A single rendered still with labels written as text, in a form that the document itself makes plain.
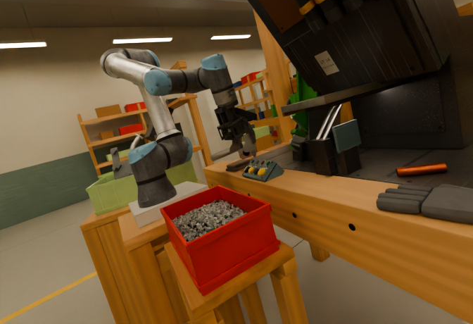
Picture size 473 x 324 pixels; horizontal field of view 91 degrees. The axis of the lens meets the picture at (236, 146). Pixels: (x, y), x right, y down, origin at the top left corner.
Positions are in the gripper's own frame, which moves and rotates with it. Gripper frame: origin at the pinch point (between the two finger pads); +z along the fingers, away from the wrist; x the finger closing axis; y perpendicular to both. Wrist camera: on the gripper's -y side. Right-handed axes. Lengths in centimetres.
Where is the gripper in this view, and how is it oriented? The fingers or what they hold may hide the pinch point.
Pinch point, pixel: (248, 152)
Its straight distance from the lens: 86.0
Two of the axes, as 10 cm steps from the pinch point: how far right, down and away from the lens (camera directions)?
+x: 7.3, -0.1, -6.8
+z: 3.2, 8.9, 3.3
